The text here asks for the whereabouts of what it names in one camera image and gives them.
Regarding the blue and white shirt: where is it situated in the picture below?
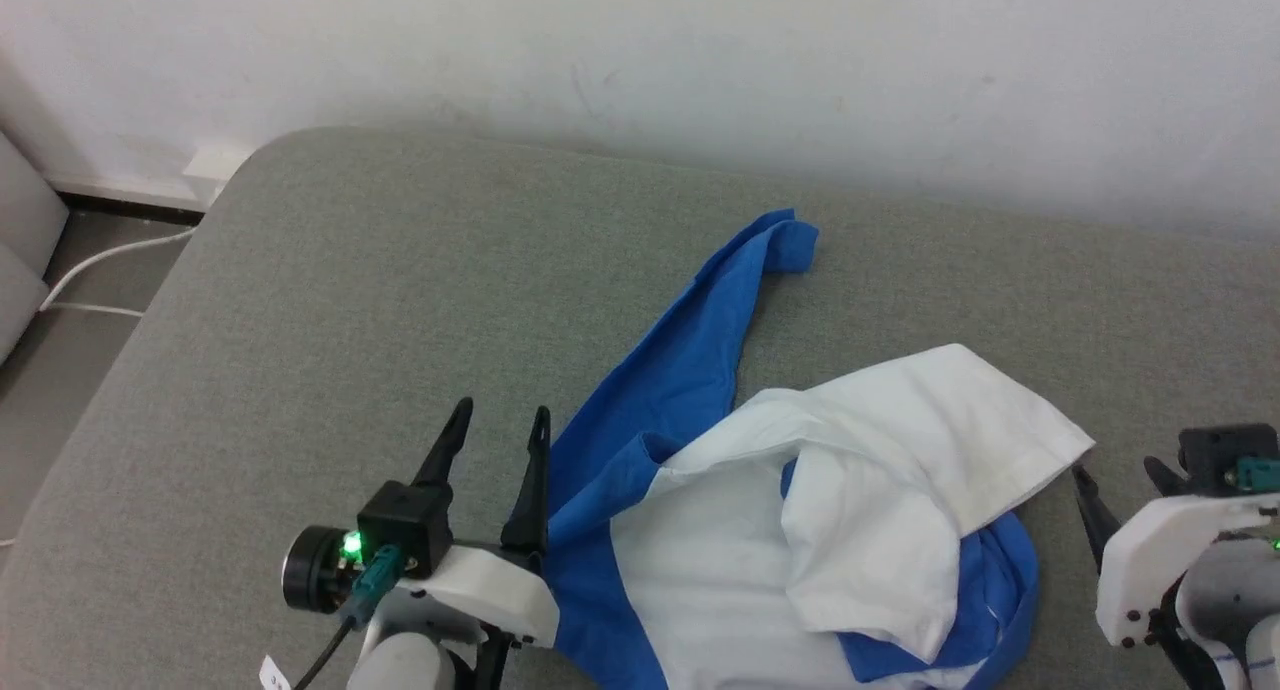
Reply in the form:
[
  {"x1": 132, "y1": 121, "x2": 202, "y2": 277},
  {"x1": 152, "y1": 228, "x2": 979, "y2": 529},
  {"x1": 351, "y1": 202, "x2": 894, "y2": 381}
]
[{"x1": 545, "y1": 208, "x2": 1097, "y2": 690}]

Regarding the white wall socket box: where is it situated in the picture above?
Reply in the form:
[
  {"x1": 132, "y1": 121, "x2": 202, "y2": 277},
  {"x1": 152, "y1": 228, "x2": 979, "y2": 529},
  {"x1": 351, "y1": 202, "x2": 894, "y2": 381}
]
[{"x1": 183, "y1": 144, "x2": 253, "y2": 182}]

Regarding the grey-green fabric sofa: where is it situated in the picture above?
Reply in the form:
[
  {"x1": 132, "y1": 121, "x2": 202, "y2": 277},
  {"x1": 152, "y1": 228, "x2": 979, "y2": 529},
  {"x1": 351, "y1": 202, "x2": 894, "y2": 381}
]
[{"x1": 0, "y1": 125, "x2": 1280, "y2": 690}]

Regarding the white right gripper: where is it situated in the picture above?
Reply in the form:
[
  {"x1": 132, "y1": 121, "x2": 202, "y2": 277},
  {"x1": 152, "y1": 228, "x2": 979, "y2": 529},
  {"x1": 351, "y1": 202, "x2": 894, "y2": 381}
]
[{"x1": 1072, "y1": 456, "x2": 1280, "y2": 649}]

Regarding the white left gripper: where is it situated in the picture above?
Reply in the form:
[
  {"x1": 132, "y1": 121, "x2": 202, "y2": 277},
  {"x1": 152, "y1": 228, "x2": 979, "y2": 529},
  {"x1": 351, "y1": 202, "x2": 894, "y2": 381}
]
[{"x1": 282, "y1": 397, "x2": 559, "y2": 651}]

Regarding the white floor cable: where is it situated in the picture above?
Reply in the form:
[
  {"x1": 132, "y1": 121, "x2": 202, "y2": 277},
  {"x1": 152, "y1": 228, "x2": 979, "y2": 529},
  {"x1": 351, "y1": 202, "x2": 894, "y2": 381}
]
[{"x1": 38, "y1": 227, "x2": 197, "y2": 319}]

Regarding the black left camera cable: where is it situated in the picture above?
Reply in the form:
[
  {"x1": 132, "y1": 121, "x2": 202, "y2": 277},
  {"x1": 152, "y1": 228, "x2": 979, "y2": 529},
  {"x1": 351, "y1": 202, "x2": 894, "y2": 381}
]
[{"x1": 290, "y1": 544, "x2": 403, "y2": 690}]

